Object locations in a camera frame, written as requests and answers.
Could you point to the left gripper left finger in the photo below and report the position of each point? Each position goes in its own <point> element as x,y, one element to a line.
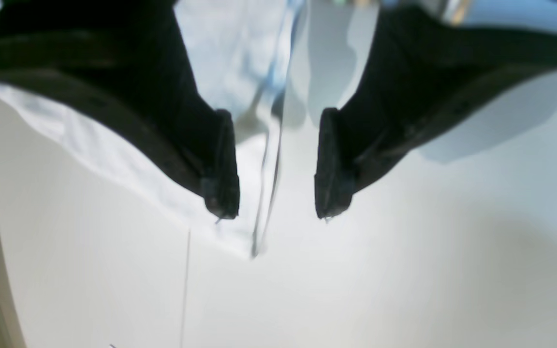
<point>123,63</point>

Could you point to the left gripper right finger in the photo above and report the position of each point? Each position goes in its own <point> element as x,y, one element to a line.
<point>431,65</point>

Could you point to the white t-shirt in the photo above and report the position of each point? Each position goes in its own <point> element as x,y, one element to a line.
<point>239,52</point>

